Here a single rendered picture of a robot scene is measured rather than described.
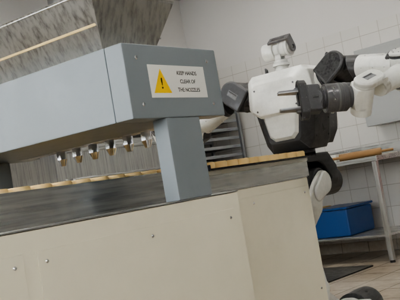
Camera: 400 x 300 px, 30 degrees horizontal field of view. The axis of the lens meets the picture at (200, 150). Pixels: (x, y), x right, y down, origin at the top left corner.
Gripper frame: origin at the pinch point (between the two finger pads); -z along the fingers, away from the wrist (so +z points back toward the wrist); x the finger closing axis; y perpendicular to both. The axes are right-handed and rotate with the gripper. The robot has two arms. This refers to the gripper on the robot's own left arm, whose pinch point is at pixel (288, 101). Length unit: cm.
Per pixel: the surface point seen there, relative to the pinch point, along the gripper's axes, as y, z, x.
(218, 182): 10.3, -25.3, -25.0
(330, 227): -432, 124, 19
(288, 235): -13.9, -2.9, -38.3
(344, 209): -417, 135, 31
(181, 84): 54, -37, -11
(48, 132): 48, -67, -18
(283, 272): -11, -6, -50
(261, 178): -5.3, -10.5, -21.6
